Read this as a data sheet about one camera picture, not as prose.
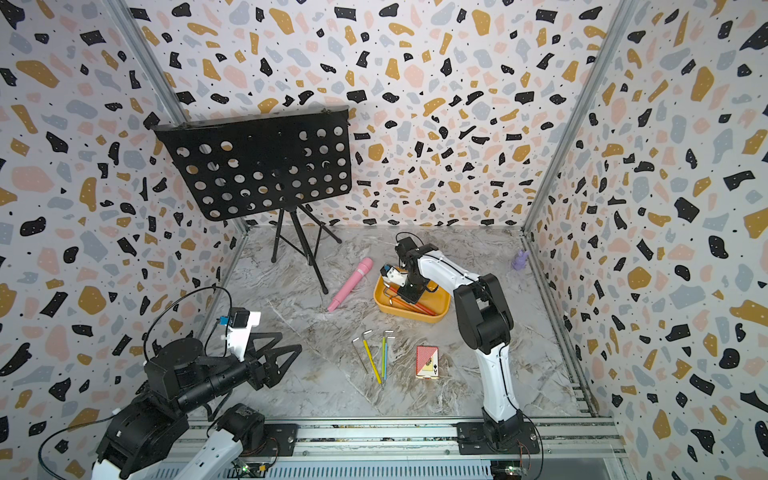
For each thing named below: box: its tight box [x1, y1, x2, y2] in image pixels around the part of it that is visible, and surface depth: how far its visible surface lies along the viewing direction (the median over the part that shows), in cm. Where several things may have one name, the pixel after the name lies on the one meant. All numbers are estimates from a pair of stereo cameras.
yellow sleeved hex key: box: [362, 329, 383, 384], surface depth 89 cm
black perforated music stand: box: [152, 106, 352, 294], surface depth 75 cm
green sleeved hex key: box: [381, 337, 387, 380], surface depth 89 cm
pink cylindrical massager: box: [328, 257, 373, 312], surface depth 104 cm
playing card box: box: [416, 346, 439, 380], surface depth 87 cm
